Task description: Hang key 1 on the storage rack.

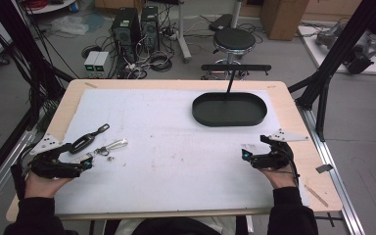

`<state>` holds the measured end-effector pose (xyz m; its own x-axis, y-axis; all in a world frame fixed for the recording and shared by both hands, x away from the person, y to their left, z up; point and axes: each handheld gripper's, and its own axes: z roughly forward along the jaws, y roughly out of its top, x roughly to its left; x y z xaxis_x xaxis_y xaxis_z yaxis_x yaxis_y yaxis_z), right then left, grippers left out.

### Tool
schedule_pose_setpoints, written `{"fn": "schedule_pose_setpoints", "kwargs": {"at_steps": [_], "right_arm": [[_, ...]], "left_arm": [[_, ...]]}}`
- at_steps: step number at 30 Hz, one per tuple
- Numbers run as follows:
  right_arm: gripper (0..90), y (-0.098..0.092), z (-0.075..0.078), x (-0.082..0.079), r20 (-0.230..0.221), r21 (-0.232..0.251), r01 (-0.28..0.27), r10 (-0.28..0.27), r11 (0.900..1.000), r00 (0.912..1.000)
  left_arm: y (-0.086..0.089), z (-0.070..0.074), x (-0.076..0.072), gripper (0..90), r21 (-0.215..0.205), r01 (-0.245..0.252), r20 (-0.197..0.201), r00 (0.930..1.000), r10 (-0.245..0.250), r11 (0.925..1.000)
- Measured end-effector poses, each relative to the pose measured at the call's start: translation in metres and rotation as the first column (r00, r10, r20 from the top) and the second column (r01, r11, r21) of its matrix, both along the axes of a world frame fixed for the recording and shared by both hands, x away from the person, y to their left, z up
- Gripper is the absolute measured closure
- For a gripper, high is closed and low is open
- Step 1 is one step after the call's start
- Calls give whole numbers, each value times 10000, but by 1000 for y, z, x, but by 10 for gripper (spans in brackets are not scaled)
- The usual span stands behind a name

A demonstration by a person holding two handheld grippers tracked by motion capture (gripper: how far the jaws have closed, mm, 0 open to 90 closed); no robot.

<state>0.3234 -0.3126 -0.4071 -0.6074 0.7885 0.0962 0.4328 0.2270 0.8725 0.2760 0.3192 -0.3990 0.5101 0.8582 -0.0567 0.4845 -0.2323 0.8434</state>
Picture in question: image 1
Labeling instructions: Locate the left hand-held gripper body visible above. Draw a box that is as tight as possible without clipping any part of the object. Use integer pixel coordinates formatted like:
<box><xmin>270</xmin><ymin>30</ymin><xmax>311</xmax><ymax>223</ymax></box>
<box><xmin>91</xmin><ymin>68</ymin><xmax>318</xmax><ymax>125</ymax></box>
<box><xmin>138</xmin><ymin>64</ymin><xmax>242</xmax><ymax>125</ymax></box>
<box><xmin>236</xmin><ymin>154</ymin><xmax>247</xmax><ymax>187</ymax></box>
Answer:
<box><xmin>28</xmin><ymin>132</ymin><xmax>82</xmax><ymax>180</ymax></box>

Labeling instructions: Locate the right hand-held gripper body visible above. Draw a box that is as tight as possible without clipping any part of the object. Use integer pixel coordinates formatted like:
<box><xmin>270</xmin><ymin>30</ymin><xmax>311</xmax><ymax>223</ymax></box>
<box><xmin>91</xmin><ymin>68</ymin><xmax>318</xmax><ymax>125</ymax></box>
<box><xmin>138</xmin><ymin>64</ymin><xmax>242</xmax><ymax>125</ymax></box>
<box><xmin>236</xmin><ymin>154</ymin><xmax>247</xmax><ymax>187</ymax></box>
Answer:
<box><xmin>252</xmin><ymin>128</ymin><xmax>309</xmax><ymax>171</ymax></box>

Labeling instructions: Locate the black key fob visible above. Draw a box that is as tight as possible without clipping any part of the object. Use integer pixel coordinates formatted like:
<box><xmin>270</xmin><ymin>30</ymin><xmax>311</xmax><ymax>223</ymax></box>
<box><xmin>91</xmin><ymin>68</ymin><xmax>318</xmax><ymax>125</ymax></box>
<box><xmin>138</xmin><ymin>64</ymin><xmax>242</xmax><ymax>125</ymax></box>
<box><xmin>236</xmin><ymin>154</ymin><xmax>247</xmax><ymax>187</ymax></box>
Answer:
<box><xmin>69</xmin><ymin>123</ymin><xmax>111</xmax><ymax>156</ymax></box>

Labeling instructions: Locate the person's right hand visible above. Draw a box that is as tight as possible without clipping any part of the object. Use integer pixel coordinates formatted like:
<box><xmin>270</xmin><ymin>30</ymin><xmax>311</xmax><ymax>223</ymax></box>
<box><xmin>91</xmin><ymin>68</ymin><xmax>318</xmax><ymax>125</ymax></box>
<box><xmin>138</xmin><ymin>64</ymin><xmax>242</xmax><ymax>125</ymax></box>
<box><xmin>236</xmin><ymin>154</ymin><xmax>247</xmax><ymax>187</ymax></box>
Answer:
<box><xmin>260</xmin><ymin>166</ymin><xmax>300</xmax><ymax>191</ymax></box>

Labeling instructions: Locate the person's left hand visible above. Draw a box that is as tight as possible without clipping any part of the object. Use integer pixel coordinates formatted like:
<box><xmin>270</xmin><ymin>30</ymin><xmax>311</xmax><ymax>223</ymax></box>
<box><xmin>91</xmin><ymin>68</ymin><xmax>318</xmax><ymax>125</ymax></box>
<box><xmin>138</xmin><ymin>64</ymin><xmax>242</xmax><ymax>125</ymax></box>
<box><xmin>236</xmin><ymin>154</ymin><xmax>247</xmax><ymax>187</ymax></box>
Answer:
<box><xmin>23</xmin><ymin>171</ymin><xmax>73</xmax><ymax>199</ymax></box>

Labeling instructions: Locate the black oval tray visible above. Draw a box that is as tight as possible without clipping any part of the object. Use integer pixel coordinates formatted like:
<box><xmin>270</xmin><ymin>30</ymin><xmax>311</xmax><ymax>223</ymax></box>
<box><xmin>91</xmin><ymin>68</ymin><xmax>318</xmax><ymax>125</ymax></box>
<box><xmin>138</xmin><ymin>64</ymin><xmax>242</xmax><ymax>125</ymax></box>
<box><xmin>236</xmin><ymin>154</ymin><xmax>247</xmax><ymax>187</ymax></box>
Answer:
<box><xmin>191</xmin><ymin>91</ymin><xmax>269</xmax><ymax>128</ymax></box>

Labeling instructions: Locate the dark grey tape piece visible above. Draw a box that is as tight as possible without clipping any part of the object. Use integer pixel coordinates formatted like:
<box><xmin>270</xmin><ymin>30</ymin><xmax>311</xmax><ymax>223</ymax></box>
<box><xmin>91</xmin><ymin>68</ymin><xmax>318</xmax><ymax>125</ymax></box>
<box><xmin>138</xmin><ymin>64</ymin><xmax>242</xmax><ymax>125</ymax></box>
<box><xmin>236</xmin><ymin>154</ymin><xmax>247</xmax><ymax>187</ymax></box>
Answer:
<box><xmin>315</xmin><ymin>164</ymin><xmax>335</xmax><ymax>174</ymax></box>

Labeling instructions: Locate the thin wooden strip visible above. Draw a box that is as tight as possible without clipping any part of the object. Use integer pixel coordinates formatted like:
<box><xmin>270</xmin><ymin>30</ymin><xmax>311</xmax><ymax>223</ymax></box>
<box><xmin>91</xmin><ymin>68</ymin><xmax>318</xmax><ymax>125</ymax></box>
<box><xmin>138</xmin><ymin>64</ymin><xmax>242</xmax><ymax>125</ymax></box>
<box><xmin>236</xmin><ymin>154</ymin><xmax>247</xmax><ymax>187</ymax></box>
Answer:
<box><xmin>303</xmin><ymin>183</ymin><xmax>330</xmax><ymax>209</ymax></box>

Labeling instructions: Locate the white table mat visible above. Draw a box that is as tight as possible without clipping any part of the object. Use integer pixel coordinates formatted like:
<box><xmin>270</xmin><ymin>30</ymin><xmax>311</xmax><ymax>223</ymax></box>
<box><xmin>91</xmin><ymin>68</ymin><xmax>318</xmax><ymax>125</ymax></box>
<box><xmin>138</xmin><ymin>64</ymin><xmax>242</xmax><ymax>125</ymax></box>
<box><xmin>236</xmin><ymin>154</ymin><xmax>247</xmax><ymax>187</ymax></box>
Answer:
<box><xmin>54</xmin><ymin>88</ymin><xmax>310</xmax><ymax>215</ymax></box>

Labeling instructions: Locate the black T-shaped stand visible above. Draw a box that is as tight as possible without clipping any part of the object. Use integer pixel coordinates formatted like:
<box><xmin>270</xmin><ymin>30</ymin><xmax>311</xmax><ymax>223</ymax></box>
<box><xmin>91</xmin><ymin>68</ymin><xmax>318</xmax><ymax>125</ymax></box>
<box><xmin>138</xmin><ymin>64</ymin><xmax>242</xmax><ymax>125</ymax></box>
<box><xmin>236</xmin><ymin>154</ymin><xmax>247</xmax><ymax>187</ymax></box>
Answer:
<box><xmin>200</xmin><ymin>63</ymin><xmax>272</xmax><ymax>94</ymax></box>

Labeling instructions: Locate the grey bench power supply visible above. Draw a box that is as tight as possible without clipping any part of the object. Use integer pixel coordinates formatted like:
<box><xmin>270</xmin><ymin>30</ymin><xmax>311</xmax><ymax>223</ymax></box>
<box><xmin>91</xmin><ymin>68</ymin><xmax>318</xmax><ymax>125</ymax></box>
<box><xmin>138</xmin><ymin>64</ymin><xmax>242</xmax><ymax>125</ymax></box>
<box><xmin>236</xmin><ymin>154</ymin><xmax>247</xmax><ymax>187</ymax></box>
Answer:
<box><xmin>93</xmin><ymin>51</ymin><xmax>111</xmax><ymax>79</ymax></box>
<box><xmin>83</xmin><ymin>50</ymin><xmax>101</xmax><ymax>78</ymax></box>

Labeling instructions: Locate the person's torso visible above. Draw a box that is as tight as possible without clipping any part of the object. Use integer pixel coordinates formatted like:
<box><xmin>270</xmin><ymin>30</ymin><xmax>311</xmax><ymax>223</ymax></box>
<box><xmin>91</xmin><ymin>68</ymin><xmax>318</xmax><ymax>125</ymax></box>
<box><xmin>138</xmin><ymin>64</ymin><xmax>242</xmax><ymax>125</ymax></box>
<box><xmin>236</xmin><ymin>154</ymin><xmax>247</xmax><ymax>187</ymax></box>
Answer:
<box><xmin>113</xmin><ymin>215</ymin><xmax>240</xmax><ymax>235</ymax></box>

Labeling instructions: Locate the white floor board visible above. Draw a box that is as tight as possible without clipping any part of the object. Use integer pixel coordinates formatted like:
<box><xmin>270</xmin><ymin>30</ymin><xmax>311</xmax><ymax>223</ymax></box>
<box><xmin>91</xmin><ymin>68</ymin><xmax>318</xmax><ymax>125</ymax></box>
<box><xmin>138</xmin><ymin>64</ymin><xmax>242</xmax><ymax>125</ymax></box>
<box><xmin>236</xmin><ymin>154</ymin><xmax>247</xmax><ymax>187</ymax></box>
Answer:
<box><xmin>297</xmin><ymin>24</ymin><xmax>376</xmax><ymax>76</ymax></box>

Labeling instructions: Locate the black round stool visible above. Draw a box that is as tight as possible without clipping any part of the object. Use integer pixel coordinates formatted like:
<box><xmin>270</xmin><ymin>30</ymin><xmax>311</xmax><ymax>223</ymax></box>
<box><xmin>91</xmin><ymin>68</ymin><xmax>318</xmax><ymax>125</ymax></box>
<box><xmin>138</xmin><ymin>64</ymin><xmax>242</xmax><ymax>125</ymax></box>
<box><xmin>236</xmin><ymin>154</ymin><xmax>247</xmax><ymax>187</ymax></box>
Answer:
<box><xmin>211</xmin><ymin>26</ymin><xmax>258</xmax><ymax>67</ymax></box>

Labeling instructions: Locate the clear plastic bag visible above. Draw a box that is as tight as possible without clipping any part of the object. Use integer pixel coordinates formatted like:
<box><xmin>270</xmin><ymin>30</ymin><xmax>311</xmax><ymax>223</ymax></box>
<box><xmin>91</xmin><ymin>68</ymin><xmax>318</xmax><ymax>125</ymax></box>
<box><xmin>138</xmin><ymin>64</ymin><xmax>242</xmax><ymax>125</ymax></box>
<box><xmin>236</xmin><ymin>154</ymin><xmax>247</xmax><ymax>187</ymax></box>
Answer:
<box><xmin>50</xmin><ymin>15</ymin><xmax>90</xmax><ymax>36</ymax></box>

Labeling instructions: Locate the brown cardboard box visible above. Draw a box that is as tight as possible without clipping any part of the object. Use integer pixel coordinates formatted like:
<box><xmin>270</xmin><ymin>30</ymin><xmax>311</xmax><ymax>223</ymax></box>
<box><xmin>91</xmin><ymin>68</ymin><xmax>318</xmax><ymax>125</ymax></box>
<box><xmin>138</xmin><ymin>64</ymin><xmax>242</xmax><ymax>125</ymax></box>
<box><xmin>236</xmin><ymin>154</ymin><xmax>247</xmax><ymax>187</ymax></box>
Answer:
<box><xmin>259</xmin><ymin>0</ymin><xmax>310</xmax><ymax>42</ymax></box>

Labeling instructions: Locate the flat black bag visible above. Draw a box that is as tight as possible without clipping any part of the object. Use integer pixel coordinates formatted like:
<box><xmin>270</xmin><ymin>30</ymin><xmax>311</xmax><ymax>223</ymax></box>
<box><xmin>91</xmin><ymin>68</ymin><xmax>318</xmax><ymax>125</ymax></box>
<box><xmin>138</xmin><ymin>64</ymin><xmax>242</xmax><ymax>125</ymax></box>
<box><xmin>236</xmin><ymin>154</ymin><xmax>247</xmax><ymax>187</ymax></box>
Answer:
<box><xmin>208</xmin><ymin>13</ymin><xmax>235</xmax><ymax>32</ymax></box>

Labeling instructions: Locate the large black computer tower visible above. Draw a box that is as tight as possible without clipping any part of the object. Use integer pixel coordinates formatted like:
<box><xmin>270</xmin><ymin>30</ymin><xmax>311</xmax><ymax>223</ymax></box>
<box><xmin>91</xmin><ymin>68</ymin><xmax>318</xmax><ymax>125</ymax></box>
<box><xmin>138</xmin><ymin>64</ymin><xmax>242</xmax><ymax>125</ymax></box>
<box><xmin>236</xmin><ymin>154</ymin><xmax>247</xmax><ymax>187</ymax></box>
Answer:
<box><xmin>110</xmin><ymin>7</ymin><xmax>142</xmax><ymax>65</ymax></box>

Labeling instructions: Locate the grey robot device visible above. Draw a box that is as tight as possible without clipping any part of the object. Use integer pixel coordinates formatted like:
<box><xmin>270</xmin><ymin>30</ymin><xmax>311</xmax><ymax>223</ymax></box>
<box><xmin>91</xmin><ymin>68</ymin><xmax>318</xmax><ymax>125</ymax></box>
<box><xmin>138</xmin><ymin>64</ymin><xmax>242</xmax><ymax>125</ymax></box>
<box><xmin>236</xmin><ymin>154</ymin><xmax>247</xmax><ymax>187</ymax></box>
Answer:
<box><xmin>315</xmin><ymin>23</ymin><xmax>376</xmax><ymax>75</ymax></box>

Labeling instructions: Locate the white desk leg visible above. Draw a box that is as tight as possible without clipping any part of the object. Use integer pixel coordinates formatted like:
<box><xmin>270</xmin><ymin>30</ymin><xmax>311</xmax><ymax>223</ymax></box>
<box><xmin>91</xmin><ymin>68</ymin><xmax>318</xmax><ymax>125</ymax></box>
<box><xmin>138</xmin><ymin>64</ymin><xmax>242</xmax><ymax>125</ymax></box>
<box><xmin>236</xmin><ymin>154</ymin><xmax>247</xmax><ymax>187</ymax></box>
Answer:
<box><xmin>175</xmin><ymin>0</ymin><xmax>193</xmax><ymax>64</ymax></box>

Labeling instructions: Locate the slim black computer tower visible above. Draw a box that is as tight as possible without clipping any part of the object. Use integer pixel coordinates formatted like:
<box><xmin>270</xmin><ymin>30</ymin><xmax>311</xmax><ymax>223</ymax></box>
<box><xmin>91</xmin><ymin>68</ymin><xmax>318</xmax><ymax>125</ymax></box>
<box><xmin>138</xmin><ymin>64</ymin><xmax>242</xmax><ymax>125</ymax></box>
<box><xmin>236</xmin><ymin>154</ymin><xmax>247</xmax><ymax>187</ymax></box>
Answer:
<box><xmin>140</xmin><ymin>5</ymin><xmax>161</xmax><ymax>54</ymax></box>

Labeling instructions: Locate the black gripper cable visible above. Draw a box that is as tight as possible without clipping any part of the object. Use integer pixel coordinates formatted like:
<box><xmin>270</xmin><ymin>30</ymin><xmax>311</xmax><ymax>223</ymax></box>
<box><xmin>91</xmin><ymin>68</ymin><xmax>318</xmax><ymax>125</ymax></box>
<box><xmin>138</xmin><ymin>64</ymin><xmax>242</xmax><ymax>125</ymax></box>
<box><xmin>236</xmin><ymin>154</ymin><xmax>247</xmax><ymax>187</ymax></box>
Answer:
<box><xmin>282</xmin><ymin>150</ymin><xmax>301</xmax><ymax>188</ymax></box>

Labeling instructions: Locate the silver key with ring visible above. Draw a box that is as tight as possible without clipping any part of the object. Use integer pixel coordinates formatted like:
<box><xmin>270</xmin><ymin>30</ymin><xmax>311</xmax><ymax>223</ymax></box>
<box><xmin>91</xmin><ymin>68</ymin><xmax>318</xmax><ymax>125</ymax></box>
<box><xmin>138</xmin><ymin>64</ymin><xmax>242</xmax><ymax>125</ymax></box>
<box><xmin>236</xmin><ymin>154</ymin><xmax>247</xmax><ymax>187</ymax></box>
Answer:
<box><xmin>93</xmin><ymin>138</ymin><xmax>129</xmax><ymax>158</ymax></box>

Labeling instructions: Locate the aluminium rail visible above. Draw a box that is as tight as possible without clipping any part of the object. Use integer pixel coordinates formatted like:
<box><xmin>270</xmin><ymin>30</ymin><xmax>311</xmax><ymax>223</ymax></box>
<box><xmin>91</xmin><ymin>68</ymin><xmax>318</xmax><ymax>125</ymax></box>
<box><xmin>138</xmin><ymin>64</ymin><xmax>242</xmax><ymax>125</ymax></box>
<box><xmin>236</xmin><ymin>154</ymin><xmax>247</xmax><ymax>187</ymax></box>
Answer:
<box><xmin>297</xmin><ymin>107</ymin><xmax>367</xmax><ymax>235</ymax></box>
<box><xmin>0</xmin><ymin>128</ymin><xmax>37</xmax><ymax>218</ymax></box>

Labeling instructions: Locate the black metal frame post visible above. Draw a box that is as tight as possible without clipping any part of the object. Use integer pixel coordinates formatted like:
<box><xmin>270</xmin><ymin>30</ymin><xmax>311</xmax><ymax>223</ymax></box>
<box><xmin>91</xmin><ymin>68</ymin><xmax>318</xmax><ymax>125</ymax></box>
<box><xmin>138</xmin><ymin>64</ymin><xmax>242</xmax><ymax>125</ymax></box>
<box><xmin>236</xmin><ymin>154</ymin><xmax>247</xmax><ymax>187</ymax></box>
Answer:
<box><xmin>287</xmin><ymin>0</ymin><xmax>376</xmax><ymax>143</ymax></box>
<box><xmin>0</xmin><ymin>0</ymin><xmax>76</xmax><ymax>131</ymax></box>

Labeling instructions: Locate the coiled black cable bundle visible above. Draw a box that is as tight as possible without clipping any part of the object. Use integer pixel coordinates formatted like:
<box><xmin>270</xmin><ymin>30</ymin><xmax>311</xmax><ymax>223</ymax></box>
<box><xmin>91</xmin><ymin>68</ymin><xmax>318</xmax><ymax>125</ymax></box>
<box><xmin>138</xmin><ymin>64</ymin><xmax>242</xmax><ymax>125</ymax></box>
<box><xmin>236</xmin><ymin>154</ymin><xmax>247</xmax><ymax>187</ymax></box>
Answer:
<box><xmin>148</xmin><ymin>51</ymin><xmax>174</xmax><ymax>73</ymax></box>

